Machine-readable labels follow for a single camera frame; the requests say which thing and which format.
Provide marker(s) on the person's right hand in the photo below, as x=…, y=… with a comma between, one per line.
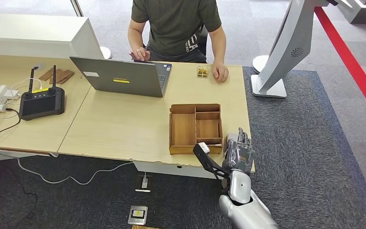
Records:
x=140, y=54

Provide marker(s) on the person's left hand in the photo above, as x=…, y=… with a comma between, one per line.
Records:
x=220, y=72

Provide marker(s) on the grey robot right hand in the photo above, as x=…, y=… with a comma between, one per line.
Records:
x=239, y=155

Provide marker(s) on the wooden compartment box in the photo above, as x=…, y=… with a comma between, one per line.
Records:
x=183, y=129

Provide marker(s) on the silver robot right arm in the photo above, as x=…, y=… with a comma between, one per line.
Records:
x=243, y=202

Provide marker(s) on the person's left forearm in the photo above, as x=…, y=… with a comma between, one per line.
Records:
x=218, y=44

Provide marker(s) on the person's right forearm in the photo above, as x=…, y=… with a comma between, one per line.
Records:
x=135, y=34

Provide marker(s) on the person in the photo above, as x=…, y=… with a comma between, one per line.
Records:
x=173, y=25

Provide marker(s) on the grey laptop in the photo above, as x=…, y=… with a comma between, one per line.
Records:
x=123, y=75

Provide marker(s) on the white round base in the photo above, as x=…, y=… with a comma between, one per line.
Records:
x=258, y=63
x=106, y=53

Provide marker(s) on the black chair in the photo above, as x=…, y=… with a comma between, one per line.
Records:
x=204, y=41

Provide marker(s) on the white under-desk panel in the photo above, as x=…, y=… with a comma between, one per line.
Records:
x=170, y=169

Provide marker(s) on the dark grey carpet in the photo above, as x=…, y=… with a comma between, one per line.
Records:
x=312, y=142

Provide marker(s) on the white kiosk stand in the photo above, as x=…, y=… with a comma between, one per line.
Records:
x=292, y=41

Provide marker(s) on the grey metal pole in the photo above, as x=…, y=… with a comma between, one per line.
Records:
x=76, y=8

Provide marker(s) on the white floor plug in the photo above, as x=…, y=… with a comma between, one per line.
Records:
x=144, y=182

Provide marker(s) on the black remote controller with antennas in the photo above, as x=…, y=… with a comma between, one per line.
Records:
x=41, y=106

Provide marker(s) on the white counter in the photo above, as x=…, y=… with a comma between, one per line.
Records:
x=28, y=34

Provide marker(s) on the silver floor socket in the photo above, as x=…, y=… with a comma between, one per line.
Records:
x=138, y=215

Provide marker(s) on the yellow floor plate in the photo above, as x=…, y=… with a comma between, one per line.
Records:
x=142, y=227

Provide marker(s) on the white charger adapter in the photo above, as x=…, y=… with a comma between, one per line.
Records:
x=11, y=94

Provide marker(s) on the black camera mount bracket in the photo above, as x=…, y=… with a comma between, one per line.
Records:
x=209, y=162

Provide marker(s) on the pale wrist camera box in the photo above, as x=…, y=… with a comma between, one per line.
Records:
x=204, y=147

